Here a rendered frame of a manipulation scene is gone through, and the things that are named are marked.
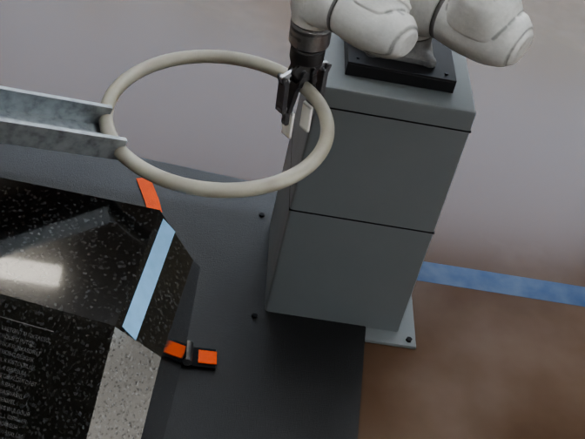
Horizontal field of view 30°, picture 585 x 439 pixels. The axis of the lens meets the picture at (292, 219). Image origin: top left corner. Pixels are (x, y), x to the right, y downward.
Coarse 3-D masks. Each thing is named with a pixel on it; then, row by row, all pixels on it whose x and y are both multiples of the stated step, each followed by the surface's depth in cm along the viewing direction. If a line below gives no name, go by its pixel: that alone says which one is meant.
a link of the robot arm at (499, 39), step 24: (456, 0) 255; (480, 0) 250; (504, 0) 250; (432, 24) 263; (456, 24) 258; (480, 24) 253; (504, 24) 253; (528, 24) 256; (456, 48) 263; (480, 48) 257; (504, 48) 255
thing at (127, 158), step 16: (144, 64) 236; (160, 64) 239; (176, 64) 241; (240, 64) 244; (256, 64) 243; (272, 64) 242; (128, 80) 232; (112, 96) 227; (304, 96) 238; (320, 96) 235; (112, 112) 224; (320, 112) 231; (112, 128) 219; (320, 128) 228; (320, 144) 222; (128, 160) 212; (304, 160) 218; (320, 160) 220; (144, 176) 211; (160, 176) 210; (176, 176) 210; (272, 176) 213; (288, 176) 214; (304, 176) 216; (192, 192) 209; (208, 192) 209; (224, 192) 209; (240, 192) 210; (256, 192) 211
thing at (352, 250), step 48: (336, 48) 281; (336, 96) 268; (384, 96) 268; (432, 96) 272; (288, 144) 325; (336, 144) 277; (384, 144) 277; (432, 144) 276; (288, 192) 300; (336, 192) 287; (384, 192) 287; (432, 192) 286; (288, 240) 298; (336, 240) 298; (384, 240) 297; (288, 288) 310; (336, 288) 309; (384, 288) 309; (384, 336) 317
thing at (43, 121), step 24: (0, 96) 210; (24, 96) 212; (48, 96) 214; (0, 120) 200; (24, 120) 212; (48, 120) 216; (72, 120) 220; (96, 120) 222; (24, 144) 206; (48, 144) 208; (72, 144) 210; (96, 144) 212; (120, 144) 214
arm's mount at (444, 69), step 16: (352, 48) 275; (448, 48) 284; (352, 64) 270; (368, 64) 270; (384, 64) 272; (400, 64) 273; (416, 64) 275; (448, 64) 278; (384, 80) 273; (400, 80) 273; (416, 80) 273; (432, 80) 272; (448, 80) 272
